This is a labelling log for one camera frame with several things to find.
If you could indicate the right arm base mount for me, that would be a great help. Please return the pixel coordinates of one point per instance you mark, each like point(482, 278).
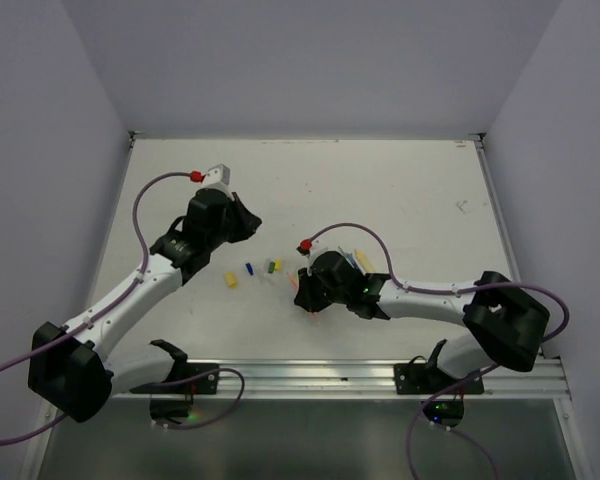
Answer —
point(422, 376)

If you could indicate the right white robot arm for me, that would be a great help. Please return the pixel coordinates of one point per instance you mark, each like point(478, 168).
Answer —
point(505, 325)

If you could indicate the aluminium rail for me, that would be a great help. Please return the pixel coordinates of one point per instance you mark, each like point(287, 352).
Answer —
point(365, 379)

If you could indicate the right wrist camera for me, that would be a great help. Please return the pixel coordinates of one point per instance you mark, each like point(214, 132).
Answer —
point(316, 249)

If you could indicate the yellow pen cap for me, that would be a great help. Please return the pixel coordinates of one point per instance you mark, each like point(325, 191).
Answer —
point(230, 280)

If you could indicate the orange highlighter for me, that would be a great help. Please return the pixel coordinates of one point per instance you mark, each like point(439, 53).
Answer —
point(294, 282)

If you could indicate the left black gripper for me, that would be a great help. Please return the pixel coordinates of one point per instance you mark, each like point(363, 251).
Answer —
point(248, 222)

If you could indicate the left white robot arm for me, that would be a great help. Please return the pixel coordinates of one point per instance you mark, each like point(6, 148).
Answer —
point(71, 365)

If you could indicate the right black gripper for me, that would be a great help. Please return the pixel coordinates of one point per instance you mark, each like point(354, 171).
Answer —
point(305, 294)

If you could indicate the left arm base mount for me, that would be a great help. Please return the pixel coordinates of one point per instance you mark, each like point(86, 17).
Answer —
point(166, 370)

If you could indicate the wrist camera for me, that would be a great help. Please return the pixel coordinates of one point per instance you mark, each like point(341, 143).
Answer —
point(316, 249)
point(217, 177)

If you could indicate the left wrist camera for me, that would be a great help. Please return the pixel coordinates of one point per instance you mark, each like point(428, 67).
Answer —
point(217, 177)

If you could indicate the blue pen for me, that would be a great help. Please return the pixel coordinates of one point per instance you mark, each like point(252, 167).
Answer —
point(351, 260)

